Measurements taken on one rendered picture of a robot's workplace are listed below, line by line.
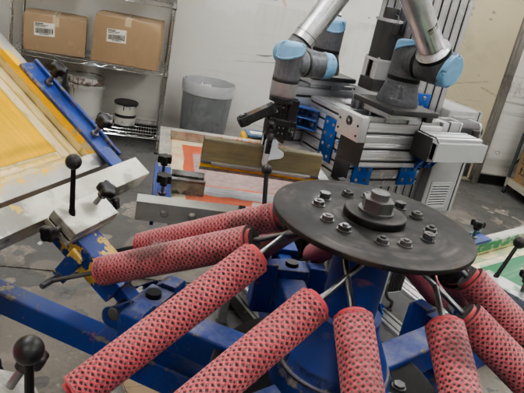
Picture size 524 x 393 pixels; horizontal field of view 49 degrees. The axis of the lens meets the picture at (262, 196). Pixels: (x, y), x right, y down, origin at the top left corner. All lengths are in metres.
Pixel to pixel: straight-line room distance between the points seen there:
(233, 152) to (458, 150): 0.90
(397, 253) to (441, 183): 1.89
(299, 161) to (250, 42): 3.69
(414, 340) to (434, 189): 1.53
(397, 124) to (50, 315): 1.39
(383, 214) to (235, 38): 4.56
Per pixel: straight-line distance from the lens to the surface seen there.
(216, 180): 1.89
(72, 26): 4.90
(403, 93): 2.12
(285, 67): 1.61
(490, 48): 6.16
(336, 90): 2.55
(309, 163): 1.72
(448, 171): 2.65
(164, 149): 2.00
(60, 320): 1.19
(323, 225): 0.79
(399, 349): 1.12
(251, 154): 1.68
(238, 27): 5.32
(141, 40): 4.82
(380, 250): 0.76
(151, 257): 0.92
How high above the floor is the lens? 1.61
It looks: 21 degrees down
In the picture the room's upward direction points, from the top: 12 degrees clockwise
